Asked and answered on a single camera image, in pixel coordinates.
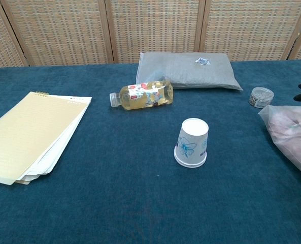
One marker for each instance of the clear plastic bag pink contents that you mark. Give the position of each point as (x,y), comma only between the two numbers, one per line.
(289,132)

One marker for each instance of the blue table cloth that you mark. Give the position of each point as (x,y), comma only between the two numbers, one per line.
(114,203)

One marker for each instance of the yellow lined spiral notepad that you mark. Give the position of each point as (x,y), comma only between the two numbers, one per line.
(31,134)

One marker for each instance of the white paper cup blue flower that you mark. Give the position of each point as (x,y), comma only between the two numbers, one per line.
(189,166)
(192,137)

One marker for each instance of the grey padded mailer bag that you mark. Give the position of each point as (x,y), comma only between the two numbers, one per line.
(180,73)

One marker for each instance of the small clear jar of clips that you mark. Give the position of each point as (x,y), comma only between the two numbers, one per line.
(261,97)

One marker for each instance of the clear bottle with yellow drink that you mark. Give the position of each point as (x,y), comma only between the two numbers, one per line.
(145,97)

